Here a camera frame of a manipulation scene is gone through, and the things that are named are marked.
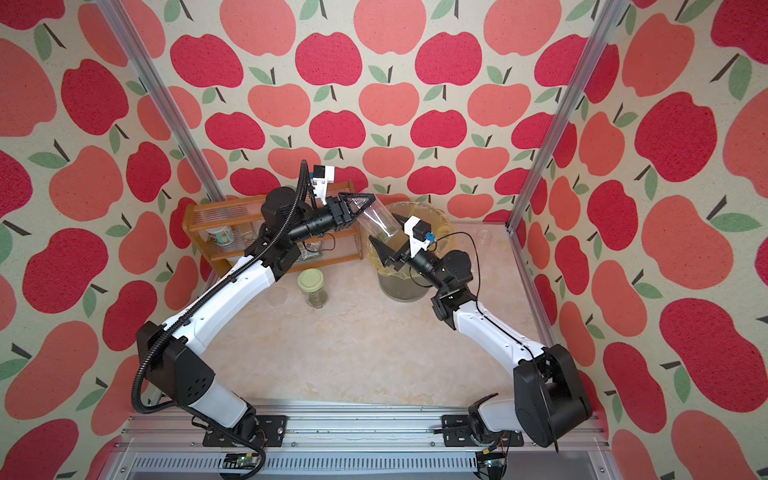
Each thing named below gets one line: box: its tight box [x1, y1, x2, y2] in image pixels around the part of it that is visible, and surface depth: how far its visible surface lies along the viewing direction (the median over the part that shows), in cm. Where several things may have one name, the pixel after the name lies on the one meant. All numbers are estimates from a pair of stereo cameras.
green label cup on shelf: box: [206, 226, 235, 246], surface depth 94 cm
